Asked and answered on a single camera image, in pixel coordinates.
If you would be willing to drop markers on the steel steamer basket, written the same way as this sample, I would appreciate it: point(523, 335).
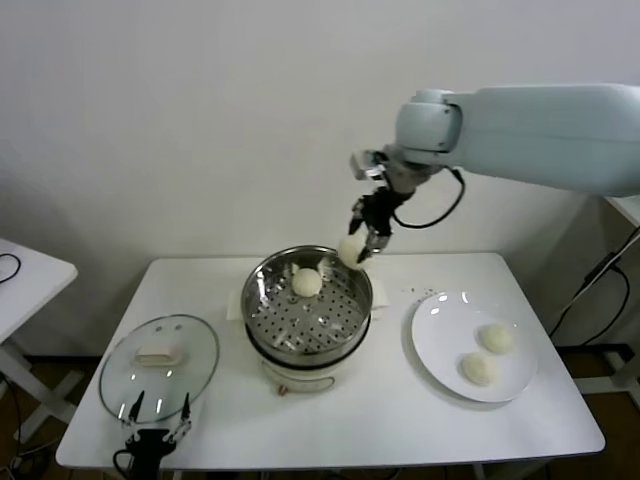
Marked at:
point(340, 325)

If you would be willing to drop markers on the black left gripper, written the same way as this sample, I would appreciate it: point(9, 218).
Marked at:
point(149, 445)

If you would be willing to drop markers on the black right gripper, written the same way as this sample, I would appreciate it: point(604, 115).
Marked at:
point(377, 212)

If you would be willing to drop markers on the white steamed baozi bun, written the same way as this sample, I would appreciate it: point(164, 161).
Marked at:
point(306, 282)
point(496, 339)
point(479, 369)
point(350, 250)

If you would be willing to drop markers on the white round plate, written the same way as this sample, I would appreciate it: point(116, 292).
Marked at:
point(450, 340)

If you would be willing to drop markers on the cream electric cooker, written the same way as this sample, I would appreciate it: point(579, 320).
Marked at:
point(300, 375)

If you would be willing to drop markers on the white side table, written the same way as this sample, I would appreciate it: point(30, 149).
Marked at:
point(35, 290)

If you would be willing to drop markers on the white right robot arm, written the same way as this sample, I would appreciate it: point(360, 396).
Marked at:
point(525, 135)

